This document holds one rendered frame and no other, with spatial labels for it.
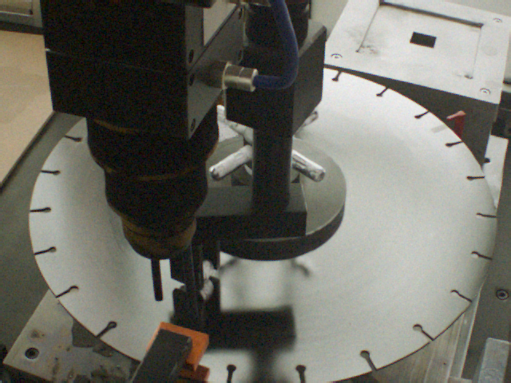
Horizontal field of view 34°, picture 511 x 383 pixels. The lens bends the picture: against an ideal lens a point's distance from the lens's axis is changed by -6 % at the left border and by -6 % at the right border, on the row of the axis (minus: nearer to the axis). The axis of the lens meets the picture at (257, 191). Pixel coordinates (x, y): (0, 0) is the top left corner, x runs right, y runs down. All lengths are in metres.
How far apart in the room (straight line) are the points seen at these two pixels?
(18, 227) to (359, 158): 0.40
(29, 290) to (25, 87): 0.34
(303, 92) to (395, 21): 0.49
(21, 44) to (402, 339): 0.79
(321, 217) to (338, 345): 0.10
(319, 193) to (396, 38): 0.33
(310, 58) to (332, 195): 0.18
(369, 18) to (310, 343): 0.47
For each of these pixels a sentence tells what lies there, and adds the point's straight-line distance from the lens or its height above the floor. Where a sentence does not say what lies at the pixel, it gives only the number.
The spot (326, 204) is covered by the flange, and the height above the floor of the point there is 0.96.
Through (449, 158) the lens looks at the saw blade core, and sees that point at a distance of 0.66.
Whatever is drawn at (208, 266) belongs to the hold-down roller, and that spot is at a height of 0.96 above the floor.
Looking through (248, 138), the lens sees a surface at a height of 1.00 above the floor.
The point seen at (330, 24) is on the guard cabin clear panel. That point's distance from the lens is 1.07.
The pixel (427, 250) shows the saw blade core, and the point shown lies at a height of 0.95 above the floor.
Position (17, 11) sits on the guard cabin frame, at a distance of 1.24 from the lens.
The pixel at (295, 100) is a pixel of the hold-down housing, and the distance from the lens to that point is 0.44.
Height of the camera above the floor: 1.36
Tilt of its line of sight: 42 degrees down
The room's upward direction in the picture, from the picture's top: 1 degrees clockwise
